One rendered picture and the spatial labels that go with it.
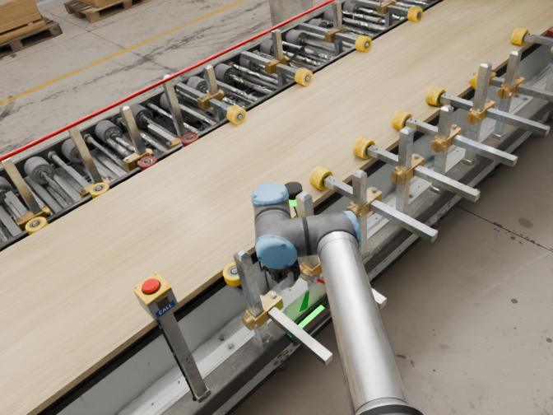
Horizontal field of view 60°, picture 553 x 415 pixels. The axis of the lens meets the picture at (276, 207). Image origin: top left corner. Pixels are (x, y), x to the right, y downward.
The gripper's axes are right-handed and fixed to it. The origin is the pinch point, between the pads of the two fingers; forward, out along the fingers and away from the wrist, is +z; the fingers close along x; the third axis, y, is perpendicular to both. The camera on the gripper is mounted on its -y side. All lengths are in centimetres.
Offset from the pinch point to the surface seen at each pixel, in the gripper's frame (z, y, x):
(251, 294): 1.2, 10.4, -6.4
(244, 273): -8.5, 10.8, -6.4
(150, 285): -25.1, 35.4, -7.8
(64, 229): 8, 36, -91
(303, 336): 13.1, 5.3, 8.7
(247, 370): 29.0, 20.0, -4.2
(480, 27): 8, -205, -57
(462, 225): 98, -146, -20
